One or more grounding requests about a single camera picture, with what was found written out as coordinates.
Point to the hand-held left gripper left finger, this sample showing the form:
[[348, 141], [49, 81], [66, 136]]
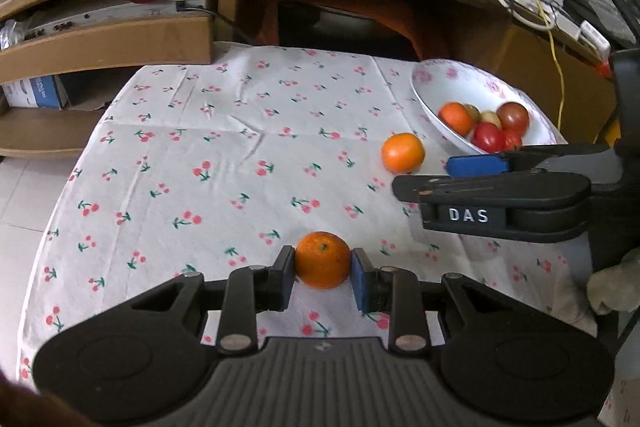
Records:
[[286, 279]]

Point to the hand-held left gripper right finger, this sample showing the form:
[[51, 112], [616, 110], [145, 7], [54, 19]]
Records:
[[359, 279]]

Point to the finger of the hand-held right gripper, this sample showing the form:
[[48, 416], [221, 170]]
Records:
[[475, 164], [490, 189]]

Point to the small red tomato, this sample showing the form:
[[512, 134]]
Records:
[[512, 141], [487, 138]]

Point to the large orange mandarin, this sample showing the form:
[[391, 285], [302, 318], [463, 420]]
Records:
[[322, 259]]

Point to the small orange mandarin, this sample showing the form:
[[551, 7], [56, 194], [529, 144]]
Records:
[[455, 118], [402, 152]]

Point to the large red apple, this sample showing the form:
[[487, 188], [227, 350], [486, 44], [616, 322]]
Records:
[[514, 116]]

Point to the white floral bowl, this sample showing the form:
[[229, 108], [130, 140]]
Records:
[[450, 82]]

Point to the person's right hand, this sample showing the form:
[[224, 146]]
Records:
[[617, 287]]

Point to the small red object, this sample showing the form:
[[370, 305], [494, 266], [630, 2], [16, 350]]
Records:
[[603, 69]]

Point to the white power strip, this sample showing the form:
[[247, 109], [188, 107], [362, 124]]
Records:
[[595, 38], [542, 14]]

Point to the cherry print tablecloth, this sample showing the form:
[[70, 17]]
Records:
[[225, 157]]

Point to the wooden television stand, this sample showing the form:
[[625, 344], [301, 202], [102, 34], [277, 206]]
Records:
[[125, 43]]

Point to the blue and white carton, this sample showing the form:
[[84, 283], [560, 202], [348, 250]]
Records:
[[35, 93]]

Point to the grey set-top box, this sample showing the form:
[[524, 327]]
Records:
[[115, 14]]

